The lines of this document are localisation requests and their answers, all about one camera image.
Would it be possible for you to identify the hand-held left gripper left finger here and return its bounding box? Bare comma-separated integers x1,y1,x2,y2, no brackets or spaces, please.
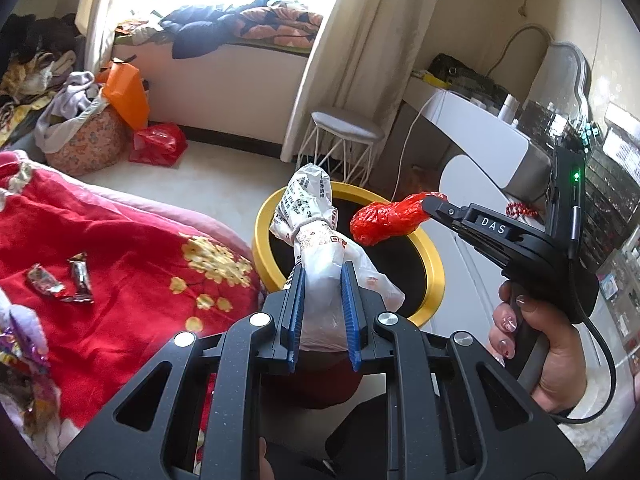
56,265,306,480

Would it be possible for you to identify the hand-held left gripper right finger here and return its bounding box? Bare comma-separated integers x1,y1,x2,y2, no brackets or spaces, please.
340,261,586,480

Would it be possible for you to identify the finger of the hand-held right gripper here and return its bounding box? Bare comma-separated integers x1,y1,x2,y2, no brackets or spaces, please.
421,194,473,235

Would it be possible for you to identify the white printed plastic bag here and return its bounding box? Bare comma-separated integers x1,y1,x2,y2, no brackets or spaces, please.
269,162,406,353

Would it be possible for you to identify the red plastic bag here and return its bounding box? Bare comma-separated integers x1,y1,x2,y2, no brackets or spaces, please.
349,191,449,247

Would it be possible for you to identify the yellow bin with black liner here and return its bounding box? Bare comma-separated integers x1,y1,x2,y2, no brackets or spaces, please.
251,181,446,328

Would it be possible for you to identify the person's right hand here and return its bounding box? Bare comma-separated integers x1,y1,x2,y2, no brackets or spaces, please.
491,280,590,413

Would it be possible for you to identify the white dressing desk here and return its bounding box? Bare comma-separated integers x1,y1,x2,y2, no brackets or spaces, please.
400,80,556,221

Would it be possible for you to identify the person's dark trouser leg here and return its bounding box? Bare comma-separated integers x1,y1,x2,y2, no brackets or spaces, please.
260,352,396,480

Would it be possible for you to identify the white bottle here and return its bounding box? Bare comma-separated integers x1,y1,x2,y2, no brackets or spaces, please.
497,94,521,123

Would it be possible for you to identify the dark patterned bag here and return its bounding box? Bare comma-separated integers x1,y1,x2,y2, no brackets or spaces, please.
430,53,506,106

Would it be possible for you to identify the silver framed mirror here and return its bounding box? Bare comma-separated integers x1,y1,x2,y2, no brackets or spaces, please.
530,40,593,121

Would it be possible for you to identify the red floral blanket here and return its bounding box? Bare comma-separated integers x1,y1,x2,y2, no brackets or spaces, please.
0,155,266,461

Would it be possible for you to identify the wide cream curtain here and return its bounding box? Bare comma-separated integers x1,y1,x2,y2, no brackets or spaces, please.
280,0,451,163

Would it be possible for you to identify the shiny red shopping bag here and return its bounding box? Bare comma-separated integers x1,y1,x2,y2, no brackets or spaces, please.
129,122,189,167

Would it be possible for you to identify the dark brown candy wrapper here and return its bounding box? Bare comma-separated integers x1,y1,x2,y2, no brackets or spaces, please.
61,252,95,305

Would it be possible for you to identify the silver pink candy wrapper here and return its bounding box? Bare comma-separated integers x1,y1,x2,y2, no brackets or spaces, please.
27,263,66,299

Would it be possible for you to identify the floral fabric bag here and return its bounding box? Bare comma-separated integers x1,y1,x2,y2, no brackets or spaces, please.
44,105,130,177

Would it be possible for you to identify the orange paper bag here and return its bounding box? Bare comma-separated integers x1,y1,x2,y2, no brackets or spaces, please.
102,60,151,131

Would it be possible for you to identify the white fluffy bow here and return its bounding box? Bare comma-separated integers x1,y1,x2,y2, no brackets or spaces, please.
0,287,50,356

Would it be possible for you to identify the dark blue jacket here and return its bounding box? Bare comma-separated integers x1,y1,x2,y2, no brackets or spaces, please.
160,0,286,60

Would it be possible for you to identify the colourful floral cloth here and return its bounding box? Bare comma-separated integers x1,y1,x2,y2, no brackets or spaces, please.
116,10,166,46

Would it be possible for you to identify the narrow cream curtain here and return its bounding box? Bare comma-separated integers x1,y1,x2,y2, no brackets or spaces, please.
82,0,151,76

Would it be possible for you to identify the pile of mixed clothes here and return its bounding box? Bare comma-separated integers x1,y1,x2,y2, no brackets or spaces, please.
0,12,86,148

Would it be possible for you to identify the red bead bracelet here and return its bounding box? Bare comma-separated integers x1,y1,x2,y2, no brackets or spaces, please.
505,201,546,218

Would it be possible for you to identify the white power cable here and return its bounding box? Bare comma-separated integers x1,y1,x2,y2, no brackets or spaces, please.
390,92,446,201

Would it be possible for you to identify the white wire-leg stool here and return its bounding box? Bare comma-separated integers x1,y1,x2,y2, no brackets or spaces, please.
299,108,386,184

